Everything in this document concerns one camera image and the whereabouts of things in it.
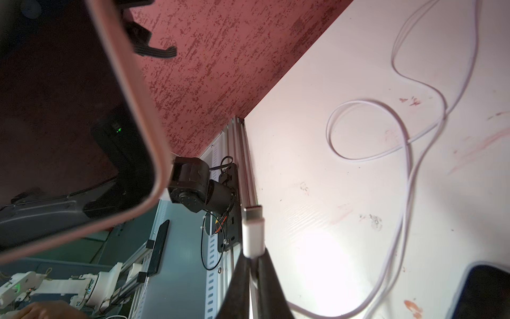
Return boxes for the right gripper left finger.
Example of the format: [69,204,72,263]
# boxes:
[216,255,250,319]

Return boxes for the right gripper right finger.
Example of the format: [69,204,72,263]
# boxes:
[256,249,294,319]

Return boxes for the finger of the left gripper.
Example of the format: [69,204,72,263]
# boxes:
[121,9,178,60]

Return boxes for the thin white charging cable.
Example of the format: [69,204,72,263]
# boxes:
[241,0,481,319]

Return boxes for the gold edged black phone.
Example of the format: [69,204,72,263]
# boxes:
[1,1,176,264]

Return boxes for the blue case phone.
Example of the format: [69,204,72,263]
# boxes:
[446,261,509,318]

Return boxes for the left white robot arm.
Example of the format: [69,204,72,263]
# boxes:
[120,8,235,213]

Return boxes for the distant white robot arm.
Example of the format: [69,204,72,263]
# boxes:
[1,263,123,314]

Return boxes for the aluminium rail frame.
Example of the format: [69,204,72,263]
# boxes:
[131,117,260,319]

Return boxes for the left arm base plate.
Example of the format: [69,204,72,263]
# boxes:
[217,163,243,253]

